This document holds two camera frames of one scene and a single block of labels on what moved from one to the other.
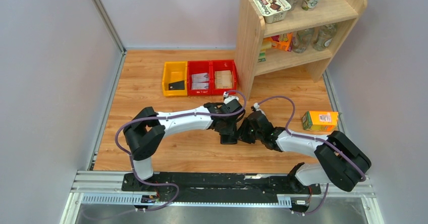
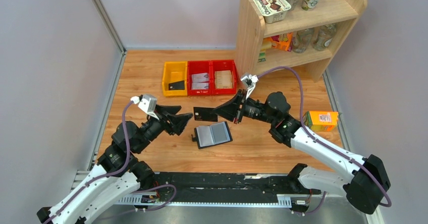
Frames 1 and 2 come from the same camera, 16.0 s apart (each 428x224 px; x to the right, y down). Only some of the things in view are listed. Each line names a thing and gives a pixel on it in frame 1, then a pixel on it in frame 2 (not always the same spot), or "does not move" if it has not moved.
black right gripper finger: x=244 y=131 to x=231 y=110
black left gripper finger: x=225 y=138 to x=177 y=123
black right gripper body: x=257 y=132 to x=252 y=109
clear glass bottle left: x=302 y=40 does not move
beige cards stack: x=223 y=79 does not move
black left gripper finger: x=231 y=136 to x=170 y=109
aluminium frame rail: x=92 y=181 does not move
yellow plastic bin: x=174 y=71 does not move
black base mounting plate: x=217 y=187 does not move
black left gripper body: x=231 y=124 to x=152 y=128
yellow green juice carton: x=320 y=120 does not move
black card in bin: x=178 y=85 does not move
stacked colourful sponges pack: x=266 y=44 does not move
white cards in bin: x=197 y=78 does not move
